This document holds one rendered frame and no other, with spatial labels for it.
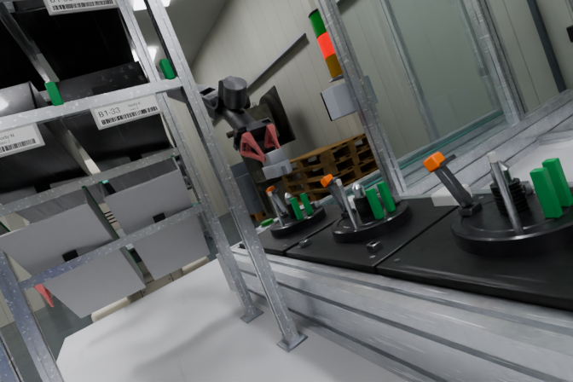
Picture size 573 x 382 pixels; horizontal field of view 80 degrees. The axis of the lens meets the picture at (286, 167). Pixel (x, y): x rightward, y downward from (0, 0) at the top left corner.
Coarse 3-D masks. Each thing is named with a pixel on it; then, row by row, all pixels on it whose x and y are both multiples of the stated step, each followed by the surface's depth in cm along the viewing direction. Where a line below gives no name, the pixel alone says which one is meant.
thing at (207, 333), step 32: (224, 288) 93; (160, 320) 88; (192, 320) 80; (224, 320) 73; (256, 320) 67; (128, 352) 76; (160, 352) 70; (192, 352) 64; (224, 352) 60; (256, 352) 56; (288, 352) 52; (320, 352) 49; (352, 352) 47
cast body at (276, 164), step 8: (264, 152) 81; (272, 152) 79; (280, 152) 80; (272, 160) 79; (280, 160) 80; (288, 160) 80; (264, 168) 82; (272, 168) 79; (280, 168) 79; (288, 168) 78; (272, 176) 81; (280, 176) 79
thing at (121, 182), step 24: (96, 72) 53; (120, 72) 54; (72, 96) 51; (72, 120) 49; (144, 120) 57; (96, 144) 56; (120, 144) 59; (144, 144) 62; (168, 144) 66; (144, 168) 69; (168, 168) 73
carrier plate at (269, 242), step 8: (328, 208) 86; (336, 208) 83; (328, 216) 79; (336, 216) 76; (320, 224) 74; (328, 224) 72; (264, 232) 88; (304, 232) 73; (312, 232) 71; (264, 240) 80; (272, 240) 77; (280, 240) 74; (288, 240) 71; (296, 240) 69; (264, 248) 73; (272, 248) 71; (280, 248) 68; (288, 248) 67
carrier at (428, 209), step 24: (360, 192) 59; (384, 192) 56; (360, 216) 60; (384, 216) 55; (408, 216) 56; (432, 216) 53; (312, 240) 65; (336, 240) 59; (360, 240) 54; (384, 240) 51; (408, 240) 48; (336, 264) 51; (360, 264) 46
